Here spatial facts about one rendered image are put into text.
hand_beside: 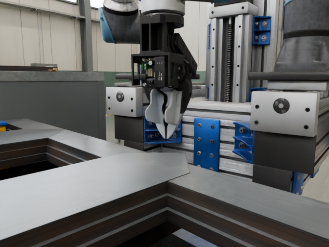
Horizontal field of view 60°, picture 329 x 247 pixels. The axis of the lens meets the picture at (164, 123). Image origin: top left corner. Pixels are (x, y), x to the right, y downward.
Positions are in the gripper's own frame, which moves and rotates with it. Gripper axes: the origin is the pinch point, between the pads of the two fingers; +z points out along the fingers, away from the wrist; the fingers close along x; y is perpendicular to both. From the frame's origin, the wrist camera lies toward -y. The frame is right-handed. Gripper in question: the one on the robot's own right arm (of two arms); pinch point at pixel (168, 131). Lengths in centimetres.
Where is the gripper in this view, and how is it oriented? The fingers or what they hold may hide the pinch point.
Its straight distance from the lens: 54.0
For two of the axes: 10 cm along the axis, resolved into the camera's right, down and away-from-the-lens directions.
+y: -4.3, 1.4, -8.9
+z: 0.0, 9.9, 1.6
